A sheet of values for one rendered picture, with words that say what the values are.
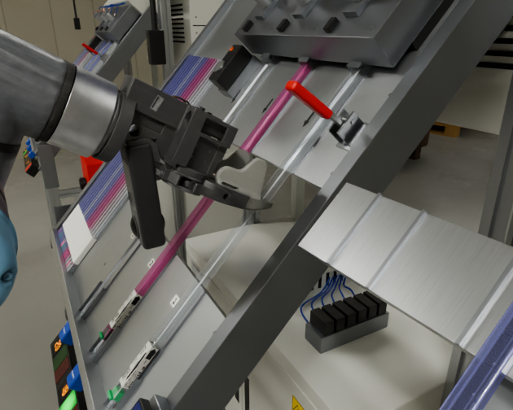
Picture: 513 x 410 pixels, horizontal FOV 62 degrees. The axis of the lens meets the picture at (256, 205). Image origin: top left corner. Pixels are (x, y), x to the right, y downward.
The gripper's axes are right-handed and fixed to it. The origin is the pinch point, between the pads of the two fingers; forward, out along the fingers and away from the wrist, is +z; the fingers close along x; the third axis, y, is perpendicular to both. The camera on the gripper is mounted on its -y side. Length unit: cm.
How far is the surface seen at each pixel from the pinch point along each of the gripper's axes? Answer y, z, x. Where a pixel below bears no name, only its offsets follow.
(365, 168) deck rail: 9.2, 3.6, -10.0
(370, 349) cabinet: -17.2, 37.9, 1.8
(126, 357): -25.7, -5.0, 4.4
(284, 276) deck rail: -4.6, 0.2, -10.0
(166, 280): -15.5, -2.6, 7.9
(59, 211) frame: -28, -7, 64
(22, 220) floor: -101, 16, 253
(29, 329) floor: -101, 15, 130
